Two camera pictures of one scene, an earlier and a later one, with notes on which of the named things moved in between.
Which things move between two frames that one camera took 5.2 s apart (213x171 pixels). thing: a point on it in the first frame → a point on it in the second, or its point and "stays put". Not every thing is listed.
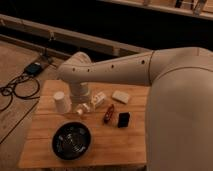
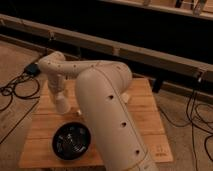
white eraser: (120, 96) stays put
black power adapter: (33, 69) stays put
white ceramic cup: (59, 97) stays put
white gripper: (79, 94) → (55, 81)
